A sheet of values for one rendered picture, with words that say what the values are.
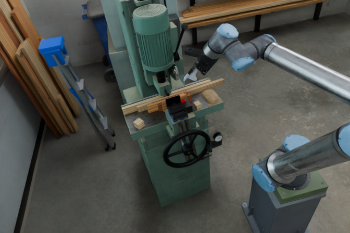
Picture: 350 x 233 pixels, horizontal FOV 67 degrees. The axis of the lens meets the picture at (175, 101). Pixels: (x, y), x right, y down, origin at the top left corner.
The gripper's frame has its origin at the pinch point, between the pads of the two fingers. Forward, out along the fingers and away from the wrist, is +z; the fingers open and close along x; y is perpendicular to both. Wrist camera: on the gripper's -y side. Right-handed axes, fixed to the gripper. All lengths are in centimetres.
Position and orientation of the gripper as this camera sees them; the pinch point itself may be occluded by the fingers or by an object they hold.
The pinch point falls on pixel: (188, 72)
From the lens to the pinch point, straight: 146.7
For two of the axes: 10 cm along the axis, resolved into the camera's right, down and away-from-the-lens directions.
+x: 4.7, -6.2, 6.3
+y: 7.8, 6.2, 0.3
